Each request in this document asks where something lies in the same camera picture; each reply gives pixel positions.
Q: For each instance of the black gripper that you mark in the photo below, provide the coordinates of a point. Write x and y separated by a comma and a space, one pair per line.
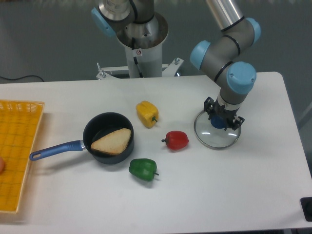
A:
225, 111

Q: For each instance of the glass pot lid blue knob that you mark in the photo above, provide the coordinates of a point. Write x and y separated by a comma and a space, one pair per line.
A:
211, 137

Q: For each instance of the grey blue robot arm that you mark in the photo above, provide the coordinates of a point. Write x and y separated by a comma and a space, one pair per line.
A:
216, 60

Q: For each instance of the red bell pepper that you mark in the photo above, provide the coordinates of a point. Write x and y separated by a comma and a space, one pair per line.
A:
176, 140

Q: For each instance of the yellow bell pepper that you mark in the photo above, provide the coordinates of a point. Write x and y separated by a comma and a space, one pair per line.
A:
147, 113

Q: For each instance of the green bell pepper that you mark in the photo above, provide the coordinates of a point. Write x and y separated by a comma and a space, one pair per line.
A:
143, 168

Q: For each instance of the toast bread slice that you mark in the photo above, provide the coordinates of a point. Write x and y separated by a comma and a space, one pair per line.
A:
113, 143

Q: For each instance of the black device table corner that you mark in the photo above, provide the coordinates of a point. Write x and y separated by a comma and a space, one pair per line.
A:
306, 204

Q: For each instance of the yellow woven basket tray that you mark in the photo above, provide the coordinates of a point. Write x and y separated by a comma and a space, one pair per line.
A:
19, 124

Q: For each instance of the orange object in basket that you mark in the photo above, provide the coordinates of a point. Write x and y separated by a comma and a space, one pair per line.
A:
2, 164

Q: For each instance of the dark pot blue handle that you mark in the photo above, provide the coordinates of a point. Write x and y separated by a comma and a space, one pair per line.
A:
96, 128

